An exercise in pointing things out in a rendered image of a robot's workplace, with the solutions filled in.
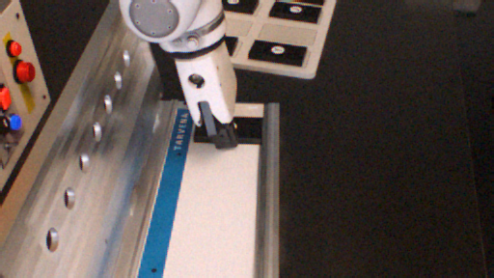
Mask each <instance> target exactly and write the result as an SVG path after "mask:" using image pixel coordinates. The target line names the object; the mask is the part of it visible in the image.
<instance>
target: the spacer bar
mask: <svg viewBox="0 0 494 278"><path fill-rule="evenodd" d="M233 116H234V117H263V104H249V103H236V104H235V108H234V114H233Z"/></svg>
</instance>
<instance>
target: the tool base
mask: <svg viewBox="0 0 494 278"><path fill-rule="evenodd" d="M184 102H185V101H178V99H171V101H162V97H160V98H159V99H158V102H157V108H158V112H157V117H156V121H155V123H154V126H153V129H152V133H153V138H152V144H151V148H150V152H149V155H148V161H147V163H146V166H145V167H143V168H142V171H141V174H140V176H139V180H138V185H133V189H132V192H131V195H130V197H129V202H130V204H131V208H130V211H129V214H128V218H127V222H126V224H125V228H124V230H123V238H122V241H123V250H122V253H121V255H120V258H119V261H118V267H117V270H116V273H115V276H114V278H136V275H137V268H138V265H139V261H140V258H141V255H142V248H143V245H144V241H145V238H146V235H147V231H148V225H149V222H150V218H151V213H152V205H153V202H154V199H155V195H156V192H157V186H158V183H159V179H160V176H161V172H162V166H163V162H164V159H165V156H166V152H167V146H168V143H169V139H170V136H171V130H172V126H173V122H174V119H175V116H176V110H177V109H178V108H180V107H184V108H189V107H188V105H184V104H183V103H184ZM261 149H262V145H259V167H258V184H257V201H256V217H255V234H254V268H253V278H257V265H258V246H259V207H260V187H261ZM278 274H279V103H278V102H268V115H267V169H266V196H265V223H264V250H263V278H278Z"/></svg>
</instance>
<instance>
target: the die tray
mask: <svg viewBox="0 0 494 278"><path fill-rule="evenodd" d="M275 1H280V2H286V3H291V4H303V3H298V2H293V1H288V0H259V6H258V7H257V8H256V10H255V13H254V14H237V13H231V12H226V11H224V13H225V16H226V22H227V32H226V34H227V36H229V37H236V38H238V44H237V46H236V48H235V52H234V54H233V56H230V58H231V63H232V66H233V68H236V69H242V70H256V71H262V72H268V73H272V74H278V75H288V76H294V77H299V78H305V79H312V78H314V77H315V74H316V69H317V66H318V63H319V57H320V55H321V51H322V49H323V46H324V41H325V38H326V35H327V32H328V29H329V23H330V21H331V17H332V15H333V12H334V10H335V4H336V1H337V0H325V3H324V5H323V6H319V5H314V4H309V3H308V4H303V5H309V6H315V7H321V8H322V11H321V14H320V18H319V21H318V23H317V24H315V23H310V22H309V23H305V22H299V21H293V20H288V19H282V18H273V17H268V14H269V11H270V9H271V8H272V6H273V4H274V2H275ZM254 40H260V41H266V42H281V43H286V44H292V45H298V46H308V48H307V54H306V56H305V61H304V63H303V66H302V67H298V66H288V65H282V64H277V63H272V62H267V61H257V60H252V59H248V53H249V52H250V48H251V47H252V45H253V43H254Z"/></svg>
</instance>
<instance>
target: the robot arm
mask: <svg viewBox="0 0 494 278"><path fill-rule="evenodd" d="M119 3H120V8H121V11H122V14H123V19H124V21H125V22H126V24H127V27H129V29H130V30H131V31H132V32H133V33H134V34H135V35H137V37H140V38H142V39H143V40H146V41H147V42H159V45H160V46H161V48H162V49H164V50H166V53H167V54H168V55H169V56H171V57H174V58H175V59H176V66H177V69H178V75H179V78H180V84H181V87H182V89H183V92H184V94H185V99H186V102H187V105H188V107H189V110H190V114H191V116H192V118H193V120H194V123H195V124H196V125H198V126H201V125H202V122H203V119H204V121H205V124H206V130H207V134H208V137H212V140H213V143H214V145H215V148H216V149H230V148H236V147H237V145H238V143H237V141H238V135H237V133H236V130H235V125H234V121H233V114H234V108H235V93H236V79H235V73H234V70H233V66H232V63H231V58H230V56H229V53H228V50H227V46H226V44H225V42H224V40H225V38H226V36H227V34H226V32H227V22H226V16H225V13H224V9H223V7H222V0H119Z"/></svg>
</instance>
